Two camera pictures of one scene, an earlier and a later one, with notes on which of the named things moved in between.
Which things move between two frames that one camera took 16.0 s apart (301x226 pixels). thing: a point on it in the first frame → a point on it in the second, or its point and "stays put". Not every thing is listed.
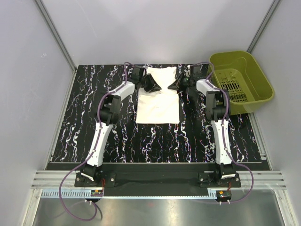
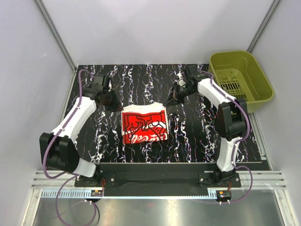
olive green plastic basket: (238, 73) stays put
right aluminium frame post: (274, 5) stays put
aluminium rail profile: (52, 179) stays put
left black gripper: (153, 86) → (116, 106)
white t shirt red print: (161, 107) → (144, 123)
